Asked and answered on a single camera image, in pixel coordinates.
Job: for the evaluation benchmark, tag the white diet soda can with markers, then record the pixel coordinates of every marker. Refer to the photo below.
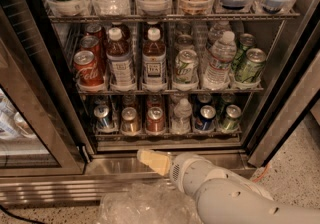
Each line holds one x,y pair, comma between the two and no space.
186,64

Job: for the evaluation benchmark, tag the clear plastic bag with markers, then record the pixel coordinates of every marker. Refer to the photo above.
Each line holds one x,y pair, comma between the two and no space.
156,203

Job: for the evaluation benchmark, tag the pepsi can bottom shelf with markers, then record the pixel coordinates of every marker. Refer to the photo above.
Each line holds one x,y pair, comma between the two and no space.
205,118

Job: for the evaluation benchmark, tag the green can bottom shelf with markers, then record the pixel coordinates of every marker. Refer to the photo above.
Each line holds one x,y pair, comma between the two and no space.
231,118

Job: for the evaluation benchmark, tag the tea bottle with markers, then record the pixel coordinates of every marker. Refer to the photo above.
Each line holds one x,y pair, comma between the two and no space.
154,58
120,58

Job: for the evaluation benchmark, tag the blue can bottom left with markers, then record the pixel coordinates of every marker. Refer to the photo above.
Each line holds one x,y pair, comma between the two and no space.
104,116

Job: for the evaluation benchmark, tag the front red coke can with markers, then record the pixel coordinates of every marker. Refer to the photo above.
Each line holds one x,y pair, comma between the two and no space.
87,69

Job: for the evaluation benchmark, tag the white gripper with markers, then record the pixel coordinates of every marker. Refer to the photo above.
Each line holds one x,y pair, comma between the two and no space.
184,170

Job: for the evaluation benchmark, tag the right tea bottle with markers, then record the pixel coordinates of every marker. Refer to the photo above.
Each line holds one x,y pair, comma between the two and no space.
154,58

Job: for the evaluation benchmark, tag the red coke can bottom shelf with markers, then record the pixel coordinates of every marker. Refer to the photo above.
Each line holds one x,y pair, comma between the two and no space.
155,120

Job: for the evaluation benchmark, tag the water bottle middle shelf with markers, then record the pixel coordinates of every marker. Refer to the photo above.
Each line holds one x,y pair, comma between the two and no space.
221,55

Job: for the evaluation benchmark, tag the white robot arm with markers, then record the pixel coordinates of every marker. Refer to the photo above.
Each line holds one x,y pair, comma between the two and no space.
222,196

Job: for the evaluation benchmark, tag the gold can bottom shelf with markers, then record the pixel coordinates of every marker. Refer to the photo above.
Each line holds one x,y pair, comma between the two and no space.
130,120

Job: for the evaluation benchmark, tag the water bottle bottom shelf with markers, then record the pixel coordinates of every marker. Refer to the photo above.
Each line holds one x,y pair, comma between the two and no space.
181,117

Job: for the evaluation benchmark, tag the left tea bottle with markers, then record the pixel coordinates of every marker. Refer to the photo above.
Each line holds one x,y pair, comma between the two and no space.
120,58

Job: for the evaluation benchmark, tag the left glass fridge door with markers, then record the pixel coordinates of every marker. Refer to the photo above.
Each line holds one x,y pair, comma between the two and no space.
52,151

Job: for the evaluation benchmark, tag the front green soda can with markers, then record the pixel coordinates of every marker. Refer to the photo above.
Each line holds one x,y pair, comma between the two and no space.
251,65

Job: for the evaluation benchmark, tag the open steel fridge door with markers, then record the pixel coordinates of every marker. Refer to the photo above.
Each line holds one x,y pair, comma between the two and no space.
294,93

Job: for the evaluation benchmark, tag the rear green soda can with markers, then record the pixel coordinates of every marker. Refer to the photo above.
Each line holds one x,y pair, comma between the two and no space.
245,42

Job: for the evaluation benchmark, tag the green soda can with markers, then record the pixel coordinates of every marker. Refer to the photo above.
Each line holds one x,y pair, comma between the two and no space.
251,65
245,42

